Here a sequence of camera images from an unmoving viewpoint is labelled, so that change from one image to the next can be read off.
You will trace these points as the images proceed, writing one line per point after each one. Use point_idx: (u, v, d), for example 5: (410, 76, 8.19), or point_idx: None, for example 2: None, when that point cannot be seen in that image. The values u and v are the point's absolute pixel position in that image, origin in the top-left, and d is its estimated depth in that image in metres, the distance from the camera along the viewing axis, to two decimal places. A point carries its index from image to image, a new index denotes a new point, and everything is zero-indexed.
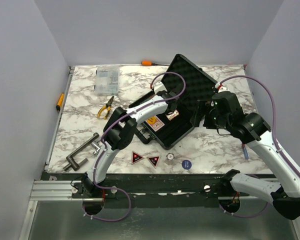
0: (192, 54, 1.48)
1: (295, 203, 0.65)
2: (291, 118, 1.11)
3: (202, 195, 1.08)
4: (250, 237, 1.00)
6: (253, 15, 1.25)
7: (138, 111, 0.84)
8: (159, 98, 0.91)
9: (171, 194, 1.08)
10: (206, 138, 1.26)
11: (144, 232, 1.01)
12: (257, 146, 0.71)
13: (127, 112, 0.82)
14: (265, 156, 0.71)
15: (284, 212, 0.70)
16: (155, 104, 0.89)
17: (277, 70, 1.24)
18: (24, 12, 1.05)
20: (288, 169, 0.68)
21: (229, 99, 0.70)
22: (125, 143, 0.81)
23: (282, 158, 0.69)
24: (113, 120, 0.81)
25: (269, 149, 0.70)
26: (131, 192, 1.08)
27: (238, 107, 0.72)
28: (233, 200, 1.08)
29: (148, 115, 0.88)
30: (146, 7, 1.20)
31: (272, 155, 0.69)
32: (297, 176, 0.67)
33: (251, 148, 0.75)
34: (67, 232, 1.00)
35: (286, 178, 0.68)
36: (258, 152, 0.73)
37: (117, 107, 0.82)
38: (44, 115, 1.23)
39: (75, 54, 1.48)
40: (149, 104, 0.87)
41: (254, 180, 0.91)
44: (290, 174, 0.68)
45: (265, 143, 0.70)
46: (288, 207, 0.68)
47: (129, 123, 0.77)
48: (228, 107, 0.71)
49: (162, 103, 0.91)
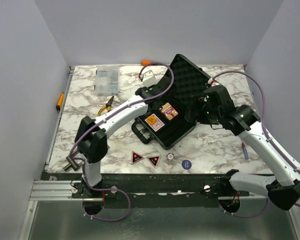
0: (192, 54, 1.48)
1: (287, 193, 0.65)
2: (291, 118, 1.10)
3: (202, 195, 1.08)
4: (250, 237, 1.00)
6: (253, 15, 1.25)
7: (109, 118, 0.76)
8: (135, 100, 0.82)
9: (171, 194, 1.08)
10: (206, 138, 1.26)
11: (143, 233, 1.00)
12: (248, 137, 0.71)
13: (95, 122, 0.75)
14: (257, 146, 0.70)
15: (279, 203, 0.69)
16: (130, 107, 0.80)
17: (276, 70, 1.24)
18: (24, 12, 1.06)
20: (279, 158, 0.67)
21: (220, 92, 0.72)
22: (99, 153, 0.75)
23: (273, 147, 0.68)
24: (83, 130, 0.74)
25: (259, 139, 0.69)
26: (131, 192, 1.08)
27: (229, 100, 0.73)
28: (233, 201, 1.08)
29: (124, 120, 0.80)
30: (146, 7, 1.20)
31: (263, 145, 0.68)
32: (288, 164, 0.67)
33: (243, 139, 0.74)
34: (67, 233, 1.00)
35: (278, 167, 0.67)
36: (249, 143, 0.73)
37: (84, 117, 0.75)
38: (44, 115, 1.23)
39: (75, 54, 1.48)
40: (123, 108, 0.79)
41: (249, 178, 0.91)
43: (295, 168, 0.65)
44: (281, 162, 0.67)
45: (255, 133, 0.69)
46: (282, 197, 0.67)
47: (97, 135, 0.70)
48: (219, 99, 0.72)
49: (141, 104, 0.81)
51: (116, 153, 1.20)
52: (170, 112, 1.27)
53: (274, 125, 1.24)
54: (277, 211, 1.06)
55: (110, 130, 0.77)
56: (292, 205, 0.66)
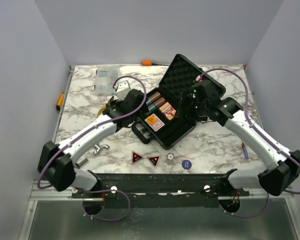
0: (192, 54, 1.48)
1: (273, 174, 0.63)
2: (291, 118, 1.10)
3: (202, 195, 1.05)
4: (250, 237, 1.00)
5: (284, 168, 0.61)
6: (253, 15, 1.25)
7: (74, 143, 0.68)
8: (103, 120, 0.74)
9: (171, 193, 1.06)
10: (206, 139, 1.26)
11: (143, 233, 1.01)
12: (232, 124, 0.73)
13: (59, 147, 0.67)
14: (241, 133, 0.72)
15: (269, 190, 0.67)
16: (97, 128, 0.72)
17: (276, 71, 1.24)
18: (24, 11, 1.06)
20: (263, 141, 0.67)
21: (205, 86, 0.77)
22: (67, 180, 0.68)
23: (255, 132, 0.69)
24: (45, 159, 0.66)
25: (242, 125, 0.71)
26: (131, 192, 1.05)
27: (214, 94, 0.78)
28: (233, 201, 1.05)
29: (93, 142, 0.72)
30: (146, 7, 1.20)
31: (246, 130, 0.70)
32: (272, 146, 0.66)
33: (230, 129, 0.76)
34: (67, 233, 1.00)
35: (262, 151, 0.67)
36: (236, 132, 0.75)
37: (46, 143, 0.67)
38: (44, 115, 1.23)
39: (75, 54, 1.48)
40: (89, 131, 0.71)
41: (244, 175, 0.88)
43: (278, 149, 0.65)
44: (265, 145, 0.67)
45: (238, 120, 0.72)
46: (269, 182, 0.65)
47: (62, 162, 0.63)
48: (205, 93, 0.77)
49: (109, 123, 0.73)
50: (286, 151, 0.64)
51: (116, 153, 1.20)
52: (170, 112, 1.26)
53: (274, 125, 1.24)
54: (277, 211, 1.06)
55: (77, 155, 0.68)
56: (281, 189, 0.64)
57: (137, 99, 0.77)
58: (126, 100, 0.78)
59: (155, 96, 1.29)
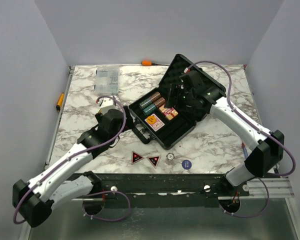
0: (192, 54, 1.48)
1: (256, 153, 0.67)
2: (291, 118, 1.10)
3: (202, 195, 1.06)
4: (250, 237, 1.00)
5: (264, 146, 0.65)
6: (253, 15, 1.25)
7: (44, 180, 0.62)
8: (76, 150, 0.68)
9: (171, 194, 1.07)
10: (206, 138, 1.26)
11: (143, 233, 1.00)
12: (216, 110, 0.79)
13: (29, 185, 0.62)
14: (225, 118, 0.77)
15: (255, 170, 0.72)
16: (69, 161, 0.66)
17: (275, 71, 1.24)
18: (24, 11, 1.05)
20: (244, 123, 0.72)
21: (191, 75, 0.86)
22: (43, 215, 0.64)
23: (237, 115, 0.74)
24: (16, 197, 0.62)
25: (225, 110, 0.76)
26: (131, 192, 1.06)
27: (200, 83, 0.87)
28: (233, 201, 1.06)
29: (67, 175, 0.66)
30: (146, 7, 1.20)
31: (228, 114, 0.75)
32: (252, 127, 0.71)
33: (214, 116, 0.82)
34: (67, 233, 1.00)
35: (244, 132, 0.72)
36: (220, 118, 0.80)
37: (16, 181, 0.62)
38: (44, 115, 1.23)
39: (75, 54, 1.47)
40: (60, 165, 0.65)
41: (238, 171, 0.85)
43: (258, 130, 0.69)
44: (245, 127, 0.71)
45: (221, 106, 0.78)
46: (253, 162, 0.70)
47: (32, 204, 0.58)
48: (191, 81, 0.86)
49: (83, 154, 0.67)
50: (266, 132, 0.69)
51: (116, 153, 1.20)
52: (170, 112, 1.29)
53: (274, 125, 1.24)
54: (277, 211, 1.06)
55: (50, 192, 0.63)
56: (264, 168, 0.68)
57: (112, 122, 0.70)
58: (102, 124, 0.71)
59: (155, 95, 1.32)
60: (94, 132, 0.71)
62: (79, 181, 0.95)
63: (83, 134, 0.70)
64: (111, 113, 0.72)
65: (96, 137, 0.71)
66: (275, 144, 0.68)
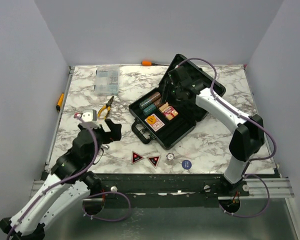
0: (192, 54, 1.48)
1: (236, 137, 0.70)
2: (291, 118, 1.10)
3: (202, 195, 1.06)
4: (250, 237, 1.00)
5: (242, 128, 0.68)
6: (253, 15, 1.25)
7: (25, 216, 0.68)
8: (49, 183, 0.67)
9: (171, 194, 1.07)
10: (206, 139, 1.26)
11: (143, 233, 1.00)
12: (200, 100, 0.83)
13: (13, 221, 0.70)
14: (209, 107, 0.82)
15: (239, 155, 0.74)
16: (44, 195, 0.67)
17: (275, 71, 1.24)
18: (24, 11, 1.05)
20: (225, 109, 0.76)
21: (178, 69, 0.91)
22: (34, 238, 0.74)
23: (219, 103, 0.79)
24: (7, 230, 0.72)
25: (208, 99, 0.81)
26: (131, 192, 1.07)
27: (187, 77, 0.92)
28: (233, 201, 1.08)
29: (46, 208, 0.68)
30: (146, 8, 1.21)
31: (210, 103, 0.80)
32: (232, 112, 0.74)
33: (201, 106, 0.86)
34: (67, 233, 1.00)
35: (225, 118, 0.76)
36: (205, 107, 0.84)
37: (2, 219, 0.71)
38: (44, 115, 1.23)
39: (75, 54, 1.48)
40: (36, 200, 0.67)
41: (231, 166, 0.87)
43: (237, 114, 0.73)
44: (226, 112, 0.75)
45: (204, 95, 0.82)
46: (236, 147, 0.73)
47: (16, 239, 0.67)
48: (178, 75, 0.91)
49: (56, 188, 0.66)
50: (244, 115, 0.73)
51: (116, 153, 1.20)
52: (170, 112, 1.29)
53: (274, 125, 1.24)
54: (277, 211, 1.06)
55: (34, 224, 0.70)
56: (246, 150, 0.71)
57: (83, 149, 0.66)
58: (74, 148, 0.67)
59: (155, 96, 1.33)
60: (68, 158, 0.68)
62: (73, 189, 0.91)
63: (57, 162, 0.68)
64: (81, 138, 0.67)
65: (71, 163, 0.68)
66: (254, 126, 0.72)
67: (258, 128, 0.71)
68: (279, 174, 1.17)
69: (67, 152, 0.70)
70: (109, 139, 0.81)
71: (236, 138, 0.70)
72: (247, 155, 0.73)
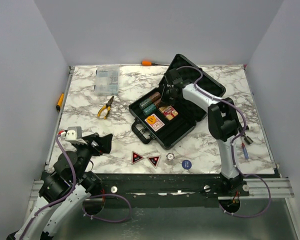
0: (192, 54, 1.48)
1: (210, 116, 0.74)
2: (291, 118, 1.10)
3: (202, 195, 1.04)
4: (250, 237, 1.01)
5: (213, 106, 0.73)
6: (253, 15, 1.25)
7: (25, 235, 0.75)
8: (41, 204, 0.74)
9: (171, 194, 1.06)
10: (206, 139, 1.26)
11: (143, 233, 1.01)
12: (186, 92, 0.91)
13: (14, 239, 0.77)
14: (193, 98, 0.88)
15: (218, 136, 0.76)
16: (36, 217, 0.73)
17: (275, 70, 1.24)
18: (24, 11, 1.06)
20: (203, 96, 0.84)
21: (171, 71, 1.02)
22: None
23: (199, 92, 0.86)
24: None
25: (191, 90, 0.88)
26: (131, 192, 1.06)
27: (178, 77, 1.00)
28: (233, 201, 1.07)
29: (42, 226, 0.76)
30: (145, 8, 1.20)
31: (192, 92, 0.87)
32: (208, 97, 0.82)
33: (188, 99, 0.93)
34: (67, 233, 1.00)
35: (203, 103, 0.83)
36: (191, 99, 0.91)
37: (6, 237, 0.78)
38: (44, 115, 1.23)
39: (75, 54, 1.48)
40: (31, 222, 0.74)
41: (222, 156, 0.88)
43: (212, 97, 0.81)
44: (203, 97, 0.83)
45: (189, 88, 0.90)
46: (212, 127, 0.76)
47: None
48: (170, 75, 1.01)
49: (46, 209, 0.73)
50: (218, 98, 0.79)
51: (116, 153, 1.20)
52: (170, 113, 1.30)
53: (274, 124, 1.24)
54: (277, 211, 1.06)
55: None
56: (220, 128, 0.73)
57: (64, 171, 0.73)
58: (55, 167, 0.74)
59: (155, 96, 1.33)
60: (54, 179, 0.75)
62: (73, 194, 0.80)
63: (45, 182, 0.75)
64: (60, 162, 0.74)
65: (57, 184, 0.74)
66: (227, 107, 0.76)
67: (229, 107, 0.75)
68: (279, 174, 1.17)
69: (54, 173, 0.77)
70: (98, 152, 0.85)
71: (211, 117, 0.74)
72: (224, 134, 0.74)
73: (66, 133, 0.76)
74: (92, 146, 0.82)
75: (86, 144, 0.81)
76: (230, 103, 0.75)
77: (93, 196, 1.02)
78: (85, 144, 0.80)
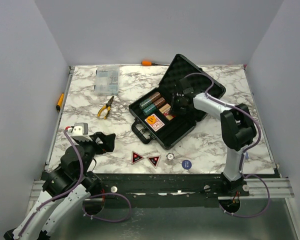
0: (193, 54, 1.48)
1: (225, 124, 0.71)
2: (291, 118, 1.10)
3: (202, 195, 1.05)
4: (250, 237, 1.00)
5: (228, 113, 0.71)
6: (253, 15, 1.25)
7: (24, 231, 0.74)
8: (43, 199, 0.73)
9: (171, 194, 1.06)
10: (206, 139, 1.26)
11: (143, 232, 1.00)
12: (196, 101, 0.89)
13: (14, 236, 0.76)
14: (205, 107, 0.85)
15: (233, 145, 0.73)
16: (38, 212, 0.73)
17: (275, 71, 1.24)
18: (24, 11, 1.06)
20: (215, 103, 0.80)
21: (181, 80, 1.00)
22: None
23: (211, 100, 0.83)
24: None
25: (201, 98, 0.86)
26: (131, 192, 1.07)
27: (189, 87, 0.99)
28: (233, 201, 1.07)
29: (42, 222, 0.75)
30: (145, 8, 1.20)
31: (203, 101, 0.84)
32: (220, 104, 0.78)
33: (200, 109, 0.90)
34: (67, 233, 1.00)
35: (216, 110, 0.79)
36: (202, 108, 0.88)
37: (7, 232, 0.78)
38: (44, 115, 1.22)
39: (75, 54, 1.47)
40: (32, 217, 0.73)
41: (228, 161, 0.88)
43: (224, 104, 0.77)
44: (215, 105, 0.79)
45: (199, 96, 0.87)
46: (227, 135, 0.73)
47: None
48: (181, 85, 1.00)
49: (49, 203, 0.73)
50: (231, 104, 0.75)
51: (116, 153, 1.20)
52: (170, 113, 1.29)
53: (274, 125, 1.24)
54: (277, 211, 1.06)
55: (34, 236, 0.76)
56: (236, 136, 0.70)
57: (71, 164, 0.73)
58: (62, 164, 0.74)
59: (155, 96, 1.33)
60: (58, 173, 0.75)
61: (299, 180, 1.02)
62: (73, 193, 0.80)
63: (48, 177, 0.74)
64: (68, 155, 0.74)
65: (60, 178, 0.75)
66: (241, 115, 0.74)
67: (244, 115, 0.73)
68: (279, 174, 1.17)
69: (58, 168, 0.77)
70: (102, 150, 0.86)
71: (226, 125, 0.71)
72: (239, 143, 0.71)
73: (72, 128, 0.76)
74: (96, 143, 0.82)
75: (92, 141, 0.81)
76: (244, 110, 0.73)
77: (93, 195, 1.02)
78: (90, 140, 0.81)
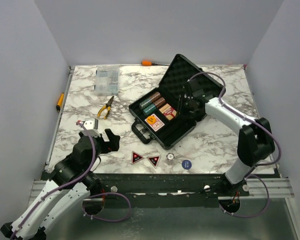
0: (192, 54, 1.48)
1: (244, 141, 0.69)
2: (291, 118, 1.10)
3: (202, 195, 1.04)
4: (250, 237, 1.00)
5: (249, 131, 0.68)
6: (253, 15, 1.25)
7: (25, 221, 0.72)
8: (49, 189, 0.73)
9: (171, 194, 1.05)
10: (206, 139, 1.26)
11: (143, 232, 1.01)
12: (209, 108, 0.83)
13: (14, 227, 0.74)
14: (218, 114, 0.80)
15: (249, 160, 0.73)
16: (43, 201, 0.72)
17: (275, 71, 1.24)
18: (24, 12, 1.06)
20: (231, 114, 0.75)
21: (190, 82, 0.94)
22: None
23: (227, 109, 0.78)
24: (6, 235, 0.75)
25: (216, 106, 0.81)
26: (131, 192, 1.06)
27: (199, 89, 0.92)
28: (233, 201, 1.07)
29: (45, 214, 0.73)
30: (145, 8, 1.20)
31: (218, 109, 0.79)
32: (238, 116, 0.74)
33: (210, 114, 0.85)
34: (67, 233, 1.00)
35: (232, 122, 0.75)
36: (213, 114, 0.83)
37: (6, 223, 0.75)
38: (44, 115, 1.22)
39: (75, 54, 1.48)
40: (35, 207, 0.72)
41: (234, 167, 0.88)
43: (243, 117, 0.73)
44: (232, 116, 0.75)
45: (213, 103, 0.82)
46: (244, 151, 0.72)
47: None
48: (190, 87, 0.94)
49: (54, 193, 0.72)
50: (250, 118, 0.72)
51: (116, 153, 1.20)
52: (170, 113, 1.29)
53: (274, 125, 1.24)
54: (277, 211, 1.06)
55: (34, 229, 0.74)
56: (254, 154, 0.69)
57: (83, 154, 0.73)
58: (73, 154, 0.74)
59: (155, 96, 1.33)
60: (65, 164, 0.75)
61: (299, 180, 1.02)
62: (73, 191, 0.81)
63: (55, 167, 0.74)
64: (81, 144, 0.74)
65: (68, 169, 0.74)
66: (261, 130, 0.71)
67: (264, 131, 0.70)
68: (279, 174, 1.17)
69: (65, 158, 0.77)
70: (107, 149, 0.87)
71: (245, 142, 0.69)
72: (256, 160, 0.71)
73: (84, 122, 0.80)
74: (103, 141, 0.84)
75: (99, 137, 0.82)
76: (265, 126, 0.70)
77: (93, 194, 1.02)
78: (99, 136, 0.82)
